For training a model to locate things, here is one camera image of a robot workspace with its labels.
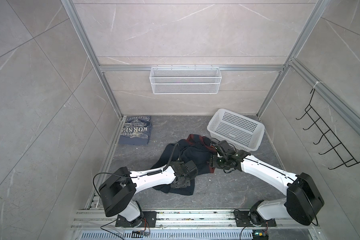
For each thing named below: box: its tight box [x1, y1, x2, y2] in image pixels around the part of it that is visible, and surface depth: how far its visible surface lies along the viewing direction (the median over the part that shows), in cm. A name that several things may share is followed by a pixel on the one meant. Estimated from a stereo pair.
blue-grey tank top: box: [118, 115, 153, 146], surface depth 108 cm
